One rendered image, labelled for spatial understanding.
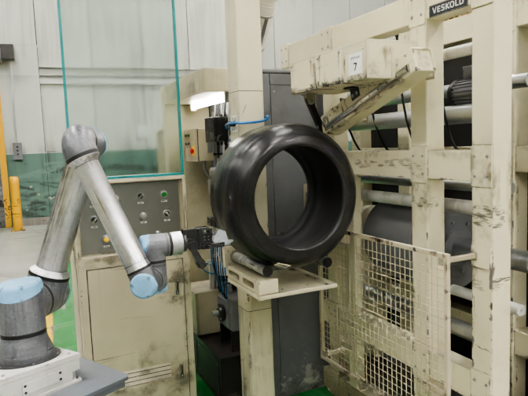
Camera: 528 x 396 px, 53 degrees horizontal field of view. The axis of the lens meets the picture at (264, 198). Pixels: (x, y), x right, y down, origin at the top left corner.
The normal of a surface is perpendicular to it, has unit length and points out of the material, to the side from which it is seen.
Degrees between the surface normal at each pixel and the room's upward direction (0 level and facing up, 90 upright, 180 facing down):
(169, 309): 90
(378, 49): 90
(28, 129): 90
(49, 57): 90
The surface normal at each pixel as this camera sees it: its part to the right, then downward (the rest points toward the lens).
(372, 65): 0.42, 0.07
